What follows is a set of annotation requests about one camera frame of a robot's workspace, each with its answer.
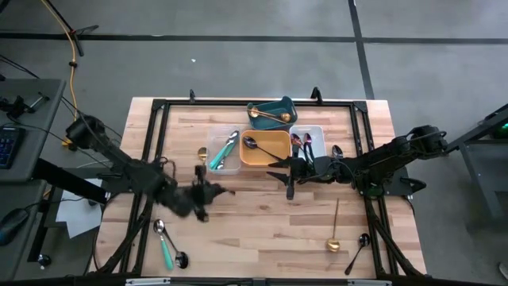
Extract black spoon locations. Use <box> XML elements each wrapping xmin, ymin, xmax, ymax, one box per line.
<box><xmin>344</xmin><ymin>233</ymin><xmax>371</xmax><ymax>276</ymax></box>
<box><xmin>160</xmin><ymin>226</ymin><xmax>190</xmax><ymax>270</ymax></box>
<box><xmin>242</xmin><ymin>135</ymin><xmax>285</xmax><ymax>162</ymax></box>

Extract white plastic bin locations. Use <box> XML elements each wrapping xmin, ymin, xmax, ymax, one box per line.
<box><xmin>288</xmin><ymin>125</ymin><xmax>327</xmax><ymax>176</ymax></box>

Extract clear plastic bin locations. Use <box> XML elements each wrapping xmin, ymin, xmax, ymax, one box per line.
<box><xmin>206</xmin><ymin>125</ymin><xmax>243</xmax><ymax>176</ymax></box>

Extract grey side desk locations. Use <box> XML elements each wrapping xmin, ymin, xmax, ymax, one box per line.
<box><xmin>0</xmin><ymin>78</ymin><xmax>67</xmax><ymax>183</ymax></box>
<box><xmin>0</xmin><ymin>180</ymin><xmax>51</xmax><ymax>281</ymax></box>

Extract black aluminium rig frame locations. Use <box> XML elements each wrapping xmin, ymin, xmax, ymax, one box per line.
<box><xmin>90</xmin><ymin>98</ymin><xmax>428</xmax><ymax>279</ymax></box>

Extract white paper sheets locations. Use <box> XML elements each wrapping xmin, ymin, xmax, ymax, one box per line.
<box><xmin>55</xmin><ymin>177</ymin><xmax>107</xmax><ymax>239</ymax></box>

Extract teal-handled silver spoon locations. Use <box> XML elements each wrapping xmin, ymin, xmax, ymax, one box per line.
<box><xmin>214</xmin><ymin>138</ymin><xmax>238</xmax><ymax>171</ymax></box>
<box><xmin>208</xmin><ymin>129</ymin><xmax>241</xmax><ymax>171</ymax></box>
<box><xmin>152</xmin><ymin>218</ymin><xmax>175</xmax><ymax>271</ymax></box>

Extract silver bracket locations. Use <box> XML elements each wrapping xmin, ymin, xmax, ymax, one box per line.
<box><xmin>347</xmin><ymin>279</ymin><xmax>393</xmax><ymax>286</ymax></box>
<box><xmin>125</xmin><ymin>277</ymin><xmax>171</xmax><ymax>286</ymax></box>

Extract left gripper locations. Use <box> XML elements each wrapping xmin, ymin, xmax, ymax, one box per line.
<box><xmin>167</xmin><ymin>165</ymin><xmax>237</xmax><ymax>223</ymax></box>

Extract orange plastic bin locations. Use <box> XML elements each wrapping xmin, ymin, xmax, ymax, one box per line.
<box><xmin>239</xmin><ymin>129</ymin><xmax>293</xmax><ymax>168</ymax></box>

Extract black desk clamp tool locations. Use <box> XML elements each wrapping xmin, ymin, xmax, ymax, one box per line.
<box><xmin>0</xmin><ymin>91</ymin><xmax>52</xmax><ymax>119</ymax></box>

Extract black equipment cart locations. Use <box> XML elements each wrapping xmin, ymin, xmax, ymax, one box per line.
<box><xmin>438</xmin><ymin>102</ymin><xmax>508</xmax><ymax>231</ymax></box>

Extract black backlit keyboard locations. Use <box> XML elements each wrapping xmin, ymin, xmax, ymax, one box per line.
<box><xmin>0</xmin><ymin>126</ymin><xmax>25</xmax><ymax>171</ymax></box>

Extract teal plastic bin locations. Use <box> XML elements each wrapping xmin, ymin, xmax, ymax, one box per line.
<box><xmin>246</xmin><ymin>95</ymin><xmax>298</xmax><ymax>132</ymax></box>

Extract black floor cable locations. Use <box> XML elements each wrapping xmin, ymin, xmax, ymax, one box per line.
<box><xmin>0</xmin><ymin>53</ymin><xmax>40</xmax><ymax>79</ymax></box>

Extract yellow extension cable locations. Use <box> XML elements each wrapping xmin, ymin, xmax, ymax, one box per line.
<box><xmin>39</xmin><ymin>0</ymin><xmax>79</xmax><ymax>151</ymax></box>

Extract black support beam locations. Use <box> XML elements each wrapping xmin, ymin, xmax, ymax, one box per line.
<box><xmin>32</xmin><ymin>157</ymin><xmax>110</xmax><ymax>204</ymax></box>

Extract black tripod stand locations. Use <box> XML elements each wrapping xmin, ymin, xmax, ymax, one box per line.
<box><xmin>39</xmin><ymin>0</ymin><xmax>100</xmax><ymax>57</ymax></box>

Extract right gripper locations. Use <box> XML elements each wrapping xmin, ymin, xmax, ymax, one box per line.
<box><xmin>266</xmin><ymin>155</ymin><xmax>343</xmax><ymax>201</ymax></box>

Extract black computer mouse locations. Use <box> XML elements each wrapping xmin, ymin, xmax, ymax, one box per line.
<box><xmin>0</xmin><ymin>207</ymin><xmax>31</xmax><ymax>246</ymax></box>

